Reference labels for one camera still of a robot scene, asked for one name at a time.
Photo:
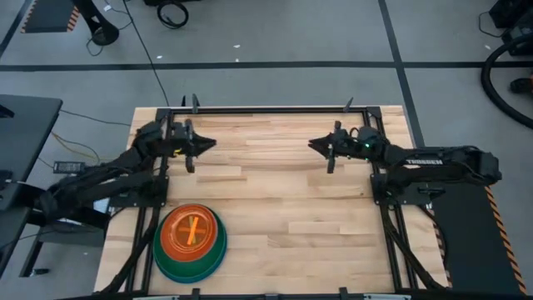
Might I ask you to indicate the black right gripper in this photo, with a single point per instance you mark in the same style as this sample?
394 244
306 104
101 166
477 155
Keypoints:
343 146

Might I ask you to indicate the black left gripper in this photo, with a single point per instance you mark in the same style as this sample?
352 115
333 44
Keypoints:
182 139

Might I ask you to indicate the orange transparent plastic plate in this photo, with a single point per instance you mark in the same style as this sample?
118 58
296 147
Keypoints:
195 241

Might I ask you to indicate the dark green plastic plate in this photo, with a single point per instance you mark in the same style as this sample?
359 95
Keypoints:
160 259

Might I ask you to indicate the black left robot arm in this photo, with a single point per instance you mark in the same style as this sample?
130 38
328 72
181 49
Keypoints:
104 175

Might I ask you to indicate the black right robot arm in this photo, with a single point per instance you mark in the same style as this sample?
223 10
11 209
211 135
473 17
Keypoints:
437 160

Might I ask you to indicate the black stand base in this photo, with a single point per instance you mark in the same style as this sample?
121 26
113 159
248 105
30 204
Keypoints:
102 33

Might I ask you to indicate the black hazard-striped floor mat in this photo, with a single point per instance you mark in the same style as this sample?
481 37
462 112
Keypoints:
470 241
48 14

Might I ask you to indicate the black side desk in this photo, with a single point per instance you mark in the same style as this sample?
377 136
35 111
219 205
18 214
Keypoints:
25 137

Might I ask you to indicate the black shoe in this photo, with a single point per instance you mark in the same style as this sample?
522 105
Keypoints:
521 86

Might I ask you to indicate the black floor equipment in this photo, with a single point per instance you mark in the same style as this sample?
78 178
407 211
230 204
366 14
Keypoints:
516 16

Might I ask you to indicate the black frame clamp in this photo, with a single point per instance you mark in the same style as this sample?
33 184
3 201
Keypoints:
194 104

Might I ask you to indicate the black aluminium table frame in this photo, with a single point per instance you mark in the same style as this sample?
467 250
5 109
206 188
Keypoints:
266 110

